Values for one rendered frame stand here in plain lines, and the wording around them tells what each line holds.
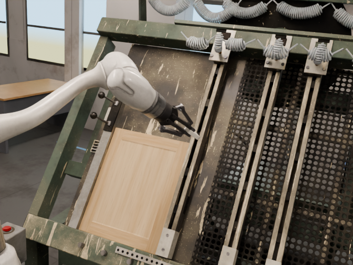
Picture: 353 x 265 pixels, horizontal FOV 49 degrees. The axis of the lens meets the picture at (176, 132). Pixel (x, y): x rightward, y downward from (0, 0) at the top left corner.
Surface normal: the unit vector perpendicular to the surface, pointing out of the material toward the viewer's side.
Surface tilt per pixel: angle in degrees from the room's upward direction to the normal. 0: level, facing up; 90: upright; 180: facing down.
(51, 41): 90
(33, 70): 90
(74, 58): 90
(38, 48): 90
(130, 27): 55
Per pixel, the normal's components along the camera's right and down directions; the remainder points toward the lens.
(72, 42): -0.47, 0.22
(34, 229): -0.27, -0.36
